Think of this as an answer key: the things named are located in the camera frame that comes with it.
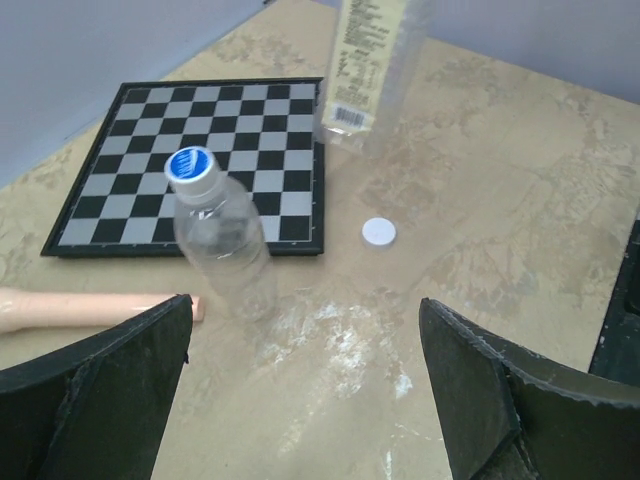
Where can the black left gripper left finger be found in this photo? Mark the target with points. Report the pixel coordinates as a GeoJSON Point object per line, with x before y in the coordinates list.
{"type": "Point", "coordinates": [97, 408]}

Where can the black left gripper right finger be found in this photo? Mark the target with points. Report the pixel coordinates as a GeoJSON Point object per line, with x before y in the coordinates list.
{"type": "Point", "coordinates": [507, 412]}

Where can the clear plastic bottle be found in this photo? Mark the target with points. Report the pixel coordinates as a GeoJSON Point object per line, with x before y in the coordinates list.
{"type": "Point", "coordinates": [219, 231]}
{"type": "Point", "coordinates": [374, 52]}

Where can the black white checkerboard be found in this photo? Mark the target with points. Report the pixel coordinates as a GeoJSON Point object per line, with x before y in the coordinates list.
{"type": "Point", "coordinates": [259, 131]}

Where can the pink cylindrical handle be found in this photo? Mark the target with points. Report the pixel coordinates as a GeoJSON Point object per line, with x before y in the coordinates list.
{"type": "Point", "coordinates": [27, 309]}

